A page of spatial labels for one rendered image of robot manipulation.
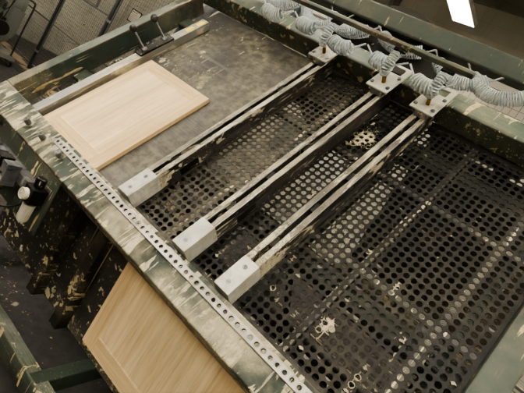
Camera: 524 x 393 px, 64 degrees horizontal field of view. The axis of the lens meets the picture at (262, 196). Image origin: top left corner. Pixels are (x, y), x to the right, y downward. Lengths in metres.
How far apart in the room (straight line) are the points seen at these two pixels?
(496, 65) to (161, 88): 1.50
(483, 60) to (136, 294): 1.80
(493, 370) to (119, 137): 1.48
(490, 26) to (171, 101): 5.46
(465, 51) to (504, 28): 4.50
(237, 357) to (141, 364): 0.62
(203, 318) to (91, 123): 1.03
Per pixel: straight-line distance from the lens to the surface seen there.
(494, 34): 6.73
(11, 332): 1.98
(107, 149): 1.77
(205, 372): 1.54
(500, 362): 1.29
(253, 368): 1.17
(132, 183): 1.53
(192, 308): 1.24
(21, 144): 1.94
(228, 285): 1.23
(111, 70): 2.15
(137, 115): 1.88
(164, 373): 1.66
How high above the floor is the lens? 1.41
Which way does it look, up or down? 10 degrees down
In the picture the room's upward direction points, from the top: 33 degrees clockwise
